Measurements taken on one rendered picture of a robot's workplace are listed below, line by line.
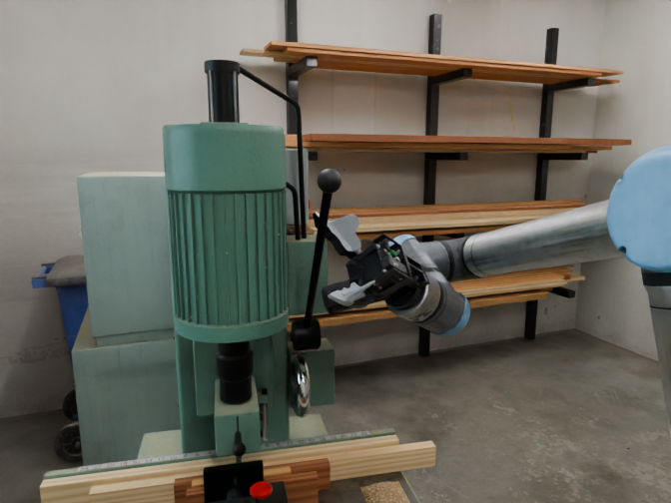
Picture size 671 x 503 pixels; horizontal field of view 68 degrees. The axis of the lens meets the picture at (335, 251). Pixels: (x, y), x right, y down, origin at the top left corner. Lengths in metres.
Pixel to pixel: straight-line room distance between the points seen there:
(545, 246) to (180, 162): 0.57
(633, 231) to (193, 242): 0.53
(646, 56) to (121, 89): 3.53
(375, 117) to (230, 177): 2.78
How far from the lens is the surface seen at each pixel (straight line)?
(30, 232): 3.17
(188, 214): 0.72
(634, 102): 4.39
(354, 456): 0.95
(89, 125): 3.10
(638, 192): 0.55
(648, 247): 0.54
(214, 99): 0.89
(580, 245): 0.81
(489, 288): 3.44
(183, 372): 1.04
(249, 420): 0.83
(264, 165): 0.70
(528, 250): 0.88
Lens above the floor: 1.46
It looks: 11 degrees down
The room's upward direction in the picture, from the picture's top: straight up
